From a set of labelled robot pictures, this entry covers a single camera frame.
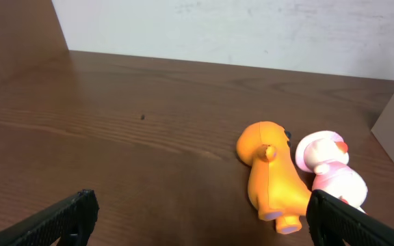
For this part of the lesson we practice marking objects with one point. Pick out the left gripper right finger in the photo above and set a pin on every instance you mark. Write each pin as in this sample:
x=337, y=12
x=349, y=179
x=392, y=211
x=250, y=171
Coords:
x=333, y=222

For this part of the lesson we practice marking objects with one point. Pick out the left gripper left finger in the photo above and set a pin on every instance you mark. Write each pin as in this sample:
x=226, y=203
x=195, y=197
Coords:
x=68, y=222

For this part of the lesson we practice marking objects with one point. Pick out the yellow duck toy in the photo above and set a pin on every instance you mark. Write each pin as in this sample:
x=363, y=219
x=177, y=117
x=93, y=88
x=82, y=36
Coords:
x=274, y=187

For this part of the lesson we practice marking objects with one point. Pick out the white duck toy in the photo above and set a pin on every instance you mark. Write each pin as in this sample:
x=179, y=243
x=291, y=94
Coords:
x=325, y=154

